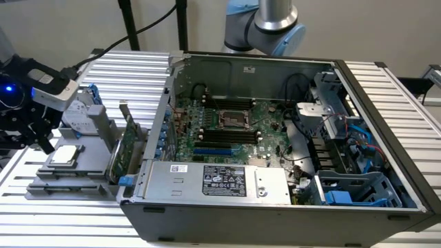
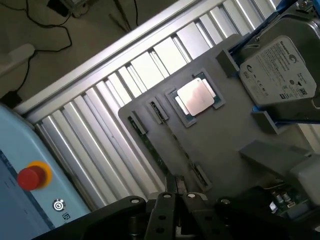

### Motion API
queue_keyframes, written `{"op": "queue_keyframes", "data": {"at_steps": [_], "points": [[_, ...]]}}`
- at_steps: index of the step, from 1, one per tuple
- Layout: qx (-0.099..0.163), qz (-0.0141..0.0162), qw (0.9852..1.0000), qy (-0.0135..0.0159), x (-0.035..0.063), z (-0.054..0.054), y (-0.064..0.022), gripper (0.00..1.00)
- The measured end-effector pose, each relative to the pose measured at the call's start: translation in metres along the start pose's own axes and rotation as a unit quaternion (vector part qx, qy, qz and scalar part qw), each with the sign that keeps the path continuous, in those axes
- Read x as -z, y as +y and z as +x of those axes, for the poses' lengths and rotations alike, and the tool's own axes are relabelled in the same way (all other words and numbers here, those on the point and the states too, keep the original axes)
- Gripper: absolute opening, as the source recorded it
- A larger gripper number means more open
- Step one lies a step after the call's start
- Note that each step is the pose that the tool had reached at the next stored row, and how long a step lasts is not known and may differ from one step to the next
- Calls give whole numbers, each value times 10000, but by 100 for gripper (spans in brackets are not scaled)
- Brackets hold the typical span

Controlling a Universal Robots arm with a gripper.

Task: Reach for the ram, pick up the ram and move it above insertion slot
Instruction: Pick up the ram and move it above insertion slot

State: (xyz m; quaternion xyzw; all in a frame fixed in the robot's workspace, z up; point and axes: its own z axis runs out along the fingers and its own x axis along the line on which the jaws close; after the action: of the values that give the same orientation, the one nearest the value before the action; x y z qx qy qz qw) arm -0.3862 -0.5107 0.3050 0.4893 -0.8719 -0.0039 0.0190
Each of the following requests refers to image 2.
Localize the red emergency stop button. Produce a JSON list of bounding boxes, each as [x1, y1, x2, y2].
[[16, 161, 53, 192]]

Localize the black floor cable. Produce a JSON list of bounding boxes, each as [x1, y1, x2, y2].
[[24, 0, 74, 55], [0, 48, 40, 100]]

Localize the graphics card with grey cooler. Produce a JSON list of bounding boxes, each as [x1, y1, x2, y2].
[[264, 152, 320, 222]]

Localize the silver hard disk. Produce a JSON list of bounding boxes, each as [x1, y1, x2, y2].
[[238, 12, 320, 126]]

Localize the grey parts rack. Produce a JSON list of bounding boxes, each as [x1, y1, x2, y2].
[[117, 33, 320, 201]]

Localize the silver CPU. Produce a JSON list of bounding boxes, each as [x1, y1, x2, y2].
[[174, 77, 217, 117]]

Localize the light blue teach pendant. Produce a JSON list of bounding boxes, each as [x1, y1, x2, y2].
[[0, 102, 91, 240]]

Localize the white chair base leg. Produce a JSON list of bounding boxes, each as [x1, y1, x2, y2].
[[0, 43, 36, 76]]

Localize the green RAM stick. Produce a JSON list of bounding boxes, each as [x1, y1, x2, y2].
[[127, 115, 171, 176]]

